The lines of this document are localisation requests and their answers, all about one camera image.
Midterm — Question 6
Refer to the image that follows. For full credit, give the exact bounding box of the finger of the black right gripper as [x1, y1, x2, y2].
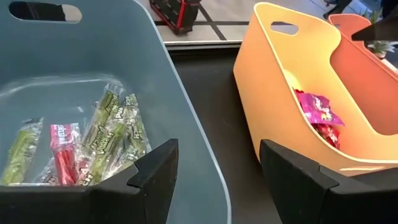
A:
[351, 14, 398, 42]

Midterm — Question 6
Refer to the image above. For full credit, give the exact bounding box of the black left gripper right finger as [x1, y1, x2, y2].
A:
[259, 138, 398, 224]

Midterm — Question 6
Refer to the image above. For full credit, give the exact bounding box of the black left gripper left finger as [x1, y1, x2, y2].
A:
[0, 138, 180, 224]

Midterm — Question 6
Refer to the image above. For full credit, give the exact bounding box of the red sour straws candy pack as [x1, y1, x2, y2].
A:
[49, 123, 82, 187]

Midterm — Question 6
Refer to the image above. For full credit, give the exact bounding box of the green sour straws candy pack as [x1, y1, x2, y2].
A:
[82, 83, 121, 153]
[88, 105, 139, 186]
[124, 93, 152, 162]
[0, 117, 45, 187]

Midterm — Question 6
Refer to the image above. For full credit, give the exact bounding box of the purple Skittles candy packet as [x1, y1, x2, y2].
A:
[294, 89, 345, 127]

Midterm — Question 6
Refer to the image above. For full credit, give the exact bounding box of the yellow plastic bin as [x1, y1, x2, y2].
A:
[233, 2, 398, 178]

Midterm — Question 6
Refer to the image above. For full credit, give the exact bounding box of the small potted succulent plant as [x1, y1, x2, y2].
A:
[366, 9, 398, 60]

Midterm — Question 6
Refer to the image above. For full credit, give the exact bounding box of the orange plastic bin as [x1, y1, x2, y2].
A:
[328, 13, 398, 137]

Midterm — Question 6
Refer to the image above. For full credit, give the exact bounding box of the blue-grey plastic bin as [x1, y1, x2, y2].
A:
[0, 0, 233, 224]

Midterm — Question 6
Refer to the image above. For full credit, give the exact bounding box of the red and black toolbox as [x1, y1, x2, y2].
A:
[148, 0, 202, 36]

